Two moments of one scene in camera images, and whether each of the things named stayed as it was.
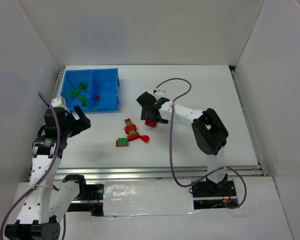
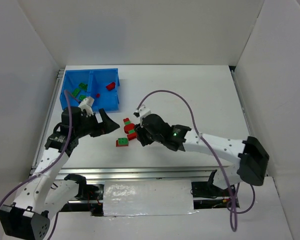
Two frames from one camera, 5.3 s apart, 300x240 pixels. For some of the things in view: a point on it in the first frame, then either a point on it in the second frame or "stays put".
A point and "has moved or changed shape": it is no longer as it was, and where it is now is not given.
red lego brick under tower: (133, 137) stays put
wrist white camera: (59, 101) → (86, 104)
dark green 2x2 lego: (84, 86) stays put
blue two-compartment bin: (92, 90) stays put
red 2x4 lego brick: (149, 124) has moved or changed shape
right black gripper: (148, 110) → (142, 135)
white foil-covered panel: (149, 197) stays put
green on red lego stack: (122, 141) stays put
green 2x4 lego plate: (75, 92) stays put
